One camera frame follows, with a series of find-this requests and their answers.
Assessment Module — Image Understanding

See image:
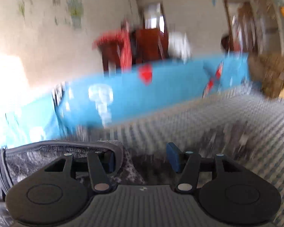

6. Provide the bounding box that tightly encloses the white tablecloth table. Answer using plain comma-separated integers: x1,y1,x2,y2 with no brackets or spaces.
168,31,192,62

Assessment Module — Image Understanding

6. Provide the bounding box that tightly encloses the blue cartoon print pillow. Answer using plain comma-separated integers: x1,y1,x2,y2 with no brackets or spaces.
4,53,249,148

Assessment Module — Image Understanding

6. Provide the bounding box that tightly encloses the red floral cloth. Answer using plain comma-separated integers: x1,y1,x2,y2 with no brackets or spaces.
92,19,132,74

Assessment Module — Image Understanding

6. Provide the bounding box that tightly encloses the lavender wall sticker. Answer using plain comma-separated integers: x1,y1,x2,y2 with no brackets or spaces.
66,0,83,29

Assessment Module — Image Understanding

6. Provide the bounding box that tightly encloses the dark wooden chair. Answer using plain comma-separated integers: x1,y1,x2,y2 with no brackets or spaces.
98,41,123,74
130,28,169,65

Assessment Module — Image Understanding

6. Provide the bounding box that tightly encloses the grey patterned fleece garment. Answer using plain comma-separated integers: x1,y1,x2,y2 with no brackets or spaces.
0,113,284,227

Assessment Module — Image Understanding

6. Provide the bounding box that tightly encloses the houndstooth sofa cushion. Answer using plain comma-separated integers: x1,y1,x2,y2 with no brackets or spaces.
74,88,284,226

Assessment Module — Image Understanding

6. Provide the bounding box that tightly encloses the brown fuzzy blanket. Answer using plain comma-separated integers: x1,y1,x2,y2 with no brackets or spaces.
248,53,284,99

